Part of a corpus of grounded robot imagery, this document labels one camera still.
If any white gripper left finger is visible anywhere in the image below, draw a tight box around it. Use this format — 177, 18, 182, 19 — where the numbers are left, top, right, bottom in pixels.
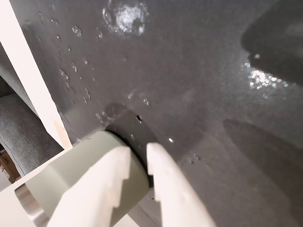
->
46, 144, 132, 227

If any black table mat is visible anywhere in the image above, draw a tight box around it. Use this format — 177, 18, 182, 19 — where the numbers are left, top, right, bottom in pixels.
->
10, 0, 303, 227

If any brown cardboard box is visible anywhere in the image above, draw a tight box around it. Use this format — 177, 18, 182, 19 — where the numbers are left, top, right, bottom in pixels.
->
0, 151, 21, 184

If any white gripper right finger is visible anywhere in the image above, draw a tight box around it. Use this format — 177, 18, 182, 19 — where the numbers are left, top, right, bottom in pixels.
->
146, 142, 216, 227

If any grey fabric furniture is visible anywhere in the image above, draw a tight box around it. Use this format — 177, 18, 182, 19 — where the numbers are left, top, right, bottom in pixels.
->
0, 44, 65, 178

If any pale green steel-rimmed mug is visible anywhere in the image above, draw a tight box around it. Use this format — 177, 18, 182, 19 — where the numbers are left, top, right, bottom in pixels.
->
14, 129, 155, 227

